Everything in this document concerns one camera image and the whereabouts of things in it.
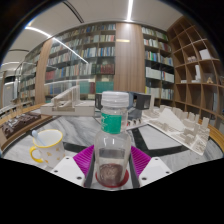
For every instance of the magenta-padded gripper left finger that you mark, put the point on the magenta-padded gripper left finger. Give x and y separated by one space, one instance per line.
68 170

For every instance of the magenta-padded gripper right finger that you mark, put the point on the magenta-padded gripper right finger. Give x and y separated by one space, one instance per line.
155 170

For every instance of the clear plastic bottle green label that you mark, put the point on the clear plastic bottle green label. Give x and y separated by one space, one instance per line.
112 143

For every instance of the flat round red coaster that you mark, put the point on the flat round red coaster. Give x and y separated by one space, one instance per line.
126 178

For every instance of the white spoon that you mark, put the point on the white spoon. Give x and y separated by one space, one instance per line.
37 136

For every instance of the white city block model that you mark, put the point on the white city block model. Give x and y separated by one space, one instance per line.
176 128

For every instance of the white box building model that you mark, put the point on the white box building model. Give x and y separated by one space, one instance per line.
70 105

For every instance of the brown building model on board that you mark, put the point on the brown building model on board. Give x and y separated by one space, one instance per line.
20 121

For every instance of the dark grey building model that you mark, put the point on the dark grey building model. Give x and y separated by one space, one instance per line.
141 101

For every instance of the curved wooden bench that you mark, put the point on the curved wooden bench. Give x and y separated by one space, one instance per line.
10 111
216 137

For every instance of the glass-fronted bookshelf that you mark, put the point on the glass-fronted bookshelf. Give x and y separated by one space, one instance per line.
28 83

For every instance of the wooden cubby shelf unit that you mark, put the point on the wooden cubby shelf unit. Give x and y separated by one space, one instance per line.
196 76

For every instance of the narrow bookshelf full of books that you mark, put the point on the narrow bookshelf full of books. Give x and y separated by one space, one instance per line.
158 63

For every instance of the wide bookshelf full of books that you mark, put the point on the wide bookshelf full of books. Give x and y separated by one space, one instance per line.
80 56

